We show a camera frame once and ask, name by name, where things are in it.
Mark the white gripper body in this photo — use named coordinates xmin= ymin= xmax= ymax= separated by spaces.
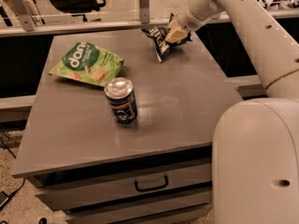
xmin=178 ymin=0 xmax=223 ymax=31

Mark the grey metal railing frame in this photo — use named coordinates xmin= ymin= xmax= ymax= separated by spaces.
xmin=0 ymin=0 xmax=289 ymax=38

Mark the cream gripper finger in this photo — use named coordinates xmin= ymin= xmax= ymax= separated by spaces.
xmin=165 ymin=24 xmax=188 ymax=44
xmin=167 ymin=13 xmax=179 ymax=29

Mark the black floor cable with adapter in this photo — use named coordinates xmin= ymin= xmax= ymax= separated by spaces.
xmin=0 ymin=131 xmax=26 ymax=211

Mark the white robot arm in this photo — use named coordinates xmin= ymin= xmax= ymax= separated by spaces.
xmin=166 ymin=0 xmax=299 ymax=224

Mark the dark blue drink can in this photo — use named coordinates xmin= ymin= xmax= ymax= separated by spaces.
xmin=104 ymin=77 xmax=137 ymax=125

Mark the green snack bag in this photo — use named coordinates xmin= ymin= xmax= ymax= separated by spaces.
xmin=49 ymin=42 xmax=124 ymax=87

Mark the blue chip bag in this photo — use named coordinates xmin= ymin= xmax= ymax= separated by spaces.
xmin=140 ymin=12 xmax=192 ymax=63

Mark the grey drawer cabinet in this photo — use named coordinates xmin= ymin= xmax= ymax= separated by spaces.
xmin=12 ymin=30 xmax=240 ymax=224

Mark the black drawer handle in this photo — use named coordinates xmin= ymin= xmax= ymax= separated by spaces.
xmin=135 ymin=175 xmax=169 ymax=193

